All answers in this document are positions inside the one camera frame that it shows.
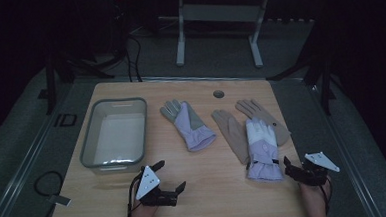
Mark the grey plug block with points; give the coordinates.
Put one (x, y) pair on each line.
(59, 200)

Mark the person's right hand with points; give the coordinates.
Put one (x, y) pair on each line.
(314, 192)

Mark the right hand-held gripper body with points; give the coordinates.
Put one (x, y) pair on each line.
(314, 172)

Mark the white metal stand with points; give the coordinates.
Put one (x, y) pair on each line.
(221, 13)

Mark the purple and grey ski glove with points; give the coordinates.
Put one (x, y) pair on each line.
(192, 128)

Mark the grey round table grommet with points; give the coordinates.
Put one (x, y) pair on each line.
(218, 94)

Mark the purple and white ski glove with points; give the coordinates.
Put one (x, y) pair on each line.
(263, 151)

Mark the plain beige glove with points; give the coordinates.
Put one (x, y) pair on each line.
(230, 133)

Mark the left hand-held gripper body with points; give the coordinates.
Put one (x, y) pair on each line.
(148, 184)

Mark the beige glove with dark button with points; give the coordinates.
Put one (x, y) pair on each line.
(257, 110)

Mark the grey plastic storage bin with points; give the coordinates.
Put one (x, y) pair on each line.
(122, 135)

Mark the person's left hand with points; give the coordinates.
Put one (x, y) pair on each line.
(143, 209)

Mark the black tripod stand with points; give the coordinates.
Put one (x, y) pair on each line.
(324, 78)
(50, 82)

